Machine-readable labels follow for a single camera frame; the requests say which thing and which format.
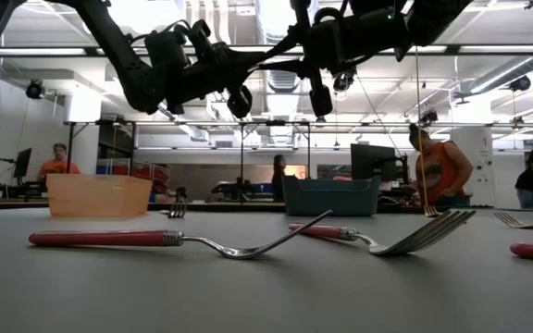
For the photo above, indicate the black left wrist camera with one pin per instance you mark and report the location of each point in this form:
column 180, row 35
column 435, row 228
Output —
column 167, row 46

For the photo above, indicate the translucent orange plastic bin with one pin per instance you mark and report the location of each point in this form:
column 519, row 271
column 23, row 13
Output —
column 97, row 196

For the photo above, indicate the black background cell frame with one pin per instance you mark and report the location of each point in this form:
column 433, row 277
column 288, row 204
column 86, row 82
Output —
column 70, row 148

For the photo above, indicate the black ceiling spotlight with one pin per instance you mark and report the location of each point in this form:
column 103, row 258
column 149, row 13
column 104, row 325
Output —
column 35, row 90
column 520, row 83
column 428, row 117
column 343, row 82

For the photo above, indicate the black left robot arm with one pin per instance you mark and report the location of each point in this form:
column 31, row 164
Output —
column 123, row 60

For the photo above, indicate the white pillar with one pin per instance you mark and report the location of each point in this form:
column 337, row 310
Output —
column 481, row 152

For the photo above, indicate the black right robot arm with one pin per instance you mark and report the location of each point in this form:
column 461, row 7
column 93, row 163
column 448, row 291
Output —
column 433, row 18

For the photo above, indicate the black monitor on arm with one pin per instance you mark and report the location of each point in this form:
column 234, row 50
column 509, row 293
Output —
column 22, row 162

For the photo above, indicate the blue crate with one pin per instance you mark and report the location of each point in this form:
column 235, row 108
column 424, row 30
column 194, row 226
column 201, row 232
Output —
column 262, row 188

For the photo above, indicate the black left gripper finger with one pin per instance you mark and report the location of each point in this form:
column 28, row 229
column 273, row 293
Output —
column 243, row 53
column 240, row 102

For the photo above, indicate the black desk monitor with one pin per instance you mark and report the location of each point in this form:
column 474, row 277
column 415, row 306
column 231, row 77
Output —
column 368, row 159

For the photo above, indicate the red parts shelf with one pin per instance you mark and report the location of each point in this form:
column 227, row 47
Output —
column 160, row 173

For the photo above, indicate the black overhead frame beam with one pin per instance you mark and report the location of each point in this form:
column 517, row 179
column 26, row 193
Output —
column 479, row 48

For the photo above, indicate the black table frame rail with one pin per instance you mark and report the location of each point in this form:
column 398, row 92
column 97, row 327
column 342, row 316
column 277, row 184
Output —
column 229, row 206

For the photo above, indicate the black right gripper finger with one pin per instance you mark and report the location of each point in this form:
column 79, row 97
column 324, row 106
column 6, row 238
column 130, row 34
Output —
column 304, row 18
column 320, row 99

